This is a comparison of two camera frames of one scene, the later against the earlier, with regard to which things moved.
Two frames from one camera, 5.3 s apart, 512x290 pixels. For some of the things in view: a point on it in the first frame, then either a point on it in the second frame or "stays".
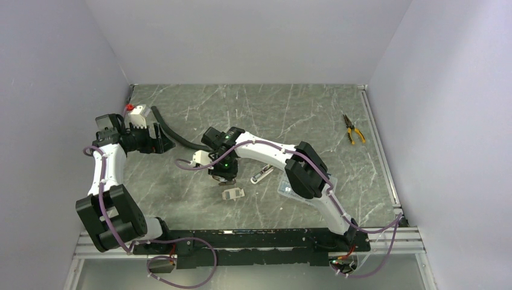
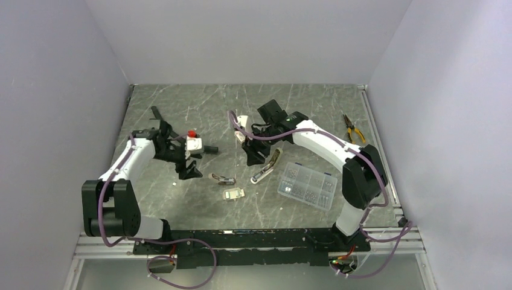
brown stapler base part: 224,183 stays
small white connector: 201,157 to 242,120
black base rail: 219,248 stays
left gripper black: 160,144 to 191,171
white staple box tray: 233,194 stays
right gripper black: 227,175 to 253,157
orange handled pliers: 349,127 stays
